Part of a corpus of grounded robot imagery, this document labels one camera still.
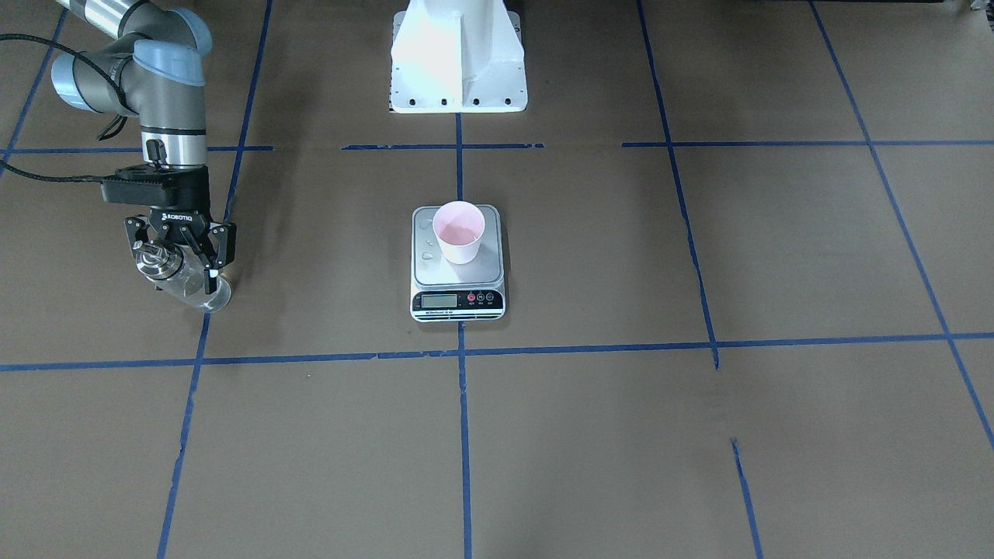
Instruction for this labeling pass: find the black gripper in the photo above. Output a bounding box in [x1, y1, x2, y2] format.
[127, 167, 237, 277]

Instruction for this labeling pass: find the glass sauce bottle metal cap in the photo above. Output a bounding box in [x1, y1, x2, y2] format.
[132, 241, 233, 314]

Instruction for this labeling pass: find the pink paper cup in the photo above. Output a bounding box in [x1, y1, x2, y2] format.
[433, 201, 486, 265]

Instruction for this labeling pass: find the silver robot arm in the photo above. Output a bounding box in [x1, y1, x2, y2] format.
[50, 1, 235, 289]

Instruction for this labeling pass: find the silver digital kitchen scale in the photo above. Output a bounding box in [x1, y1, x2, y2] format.
[409, 203, 508, 323]

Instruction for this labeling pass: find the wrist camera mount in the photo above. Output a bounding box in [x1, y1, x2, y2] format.
[99, 165, 173, 207]

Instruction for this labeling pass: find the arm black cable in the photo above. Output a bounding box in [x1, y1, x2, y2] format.
[0, 33, 148, 186]

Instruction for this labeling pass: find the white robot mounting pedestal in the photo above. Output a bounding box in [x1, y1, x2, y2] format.
[388, 1, 529, 114]

